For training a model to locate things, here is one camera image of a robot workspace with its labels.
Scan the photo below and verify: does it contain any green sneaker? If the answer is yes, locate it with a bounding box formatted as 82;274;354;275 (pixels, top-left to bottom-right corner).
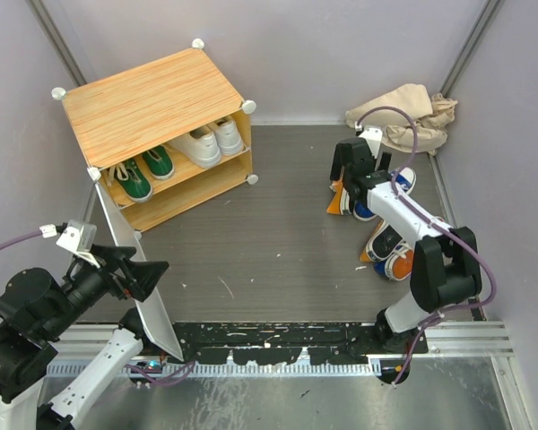
142;145;175;180
107;159;153;203

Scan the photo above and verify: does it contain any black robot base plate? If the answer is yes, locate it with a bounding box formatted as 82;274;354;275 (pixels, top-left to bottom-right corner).
173;322;416;366

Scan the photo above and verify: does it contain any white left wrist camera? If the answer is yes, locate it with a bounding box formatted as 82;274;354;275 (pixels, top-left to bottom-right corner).
39;219;100;269

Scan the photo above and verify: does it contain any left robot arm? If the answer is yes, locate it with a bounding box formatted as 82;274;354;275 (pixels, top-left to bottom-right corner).
0;245;169;429

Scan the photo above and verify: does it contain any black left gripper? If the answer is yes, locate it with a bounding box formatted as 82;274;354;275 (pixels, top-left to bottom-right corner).
44;241;169;336

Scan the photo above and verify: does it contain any white cabinet door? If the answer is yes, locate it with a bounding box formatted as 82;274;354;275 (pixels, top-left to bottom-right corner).
95;182;185;362

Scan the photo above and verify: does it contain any beige cloth bag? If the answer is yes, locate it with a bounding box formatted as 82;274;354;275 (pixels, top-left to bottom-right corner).
345;83;458;155

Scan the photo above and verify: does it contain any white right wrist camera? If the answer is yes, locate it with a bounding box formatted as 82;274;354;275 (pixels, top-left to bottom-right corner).
355;126;383;159

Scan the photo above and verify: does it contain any blue sneaker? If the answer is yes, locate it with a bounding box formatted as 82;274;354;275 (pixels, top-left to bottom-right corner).
364;220;403;262
352;168;417;222

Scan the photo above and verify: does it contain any wooden shoe cabinet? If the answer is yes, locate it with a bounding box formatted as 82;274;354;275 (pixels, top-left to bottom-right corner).
51;39;258;234

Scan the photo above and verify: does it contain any grey cable duct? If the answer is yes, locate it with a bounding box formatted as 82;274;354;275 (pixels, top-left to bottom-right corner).
47;360;381;379

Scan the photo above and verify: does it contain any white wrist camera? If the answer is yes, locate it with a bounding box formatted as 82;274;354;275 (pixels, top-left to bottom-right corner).
39;219;100;269
355;126;383;159

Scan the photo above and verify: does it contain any white shoe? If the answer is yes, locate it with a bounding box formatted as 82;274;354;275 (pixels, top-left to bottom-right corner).
167;125;221;168
207;116;244;156

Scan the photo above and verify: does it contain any orange sneaker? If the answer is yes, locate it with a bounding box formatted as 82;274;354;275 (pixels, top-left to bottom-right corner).
326;178;354;216
360;240;413;281

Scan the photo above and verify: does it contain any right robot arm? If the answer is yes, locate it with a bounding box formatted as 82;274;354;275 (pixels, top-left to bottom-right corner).
330;137;482;353

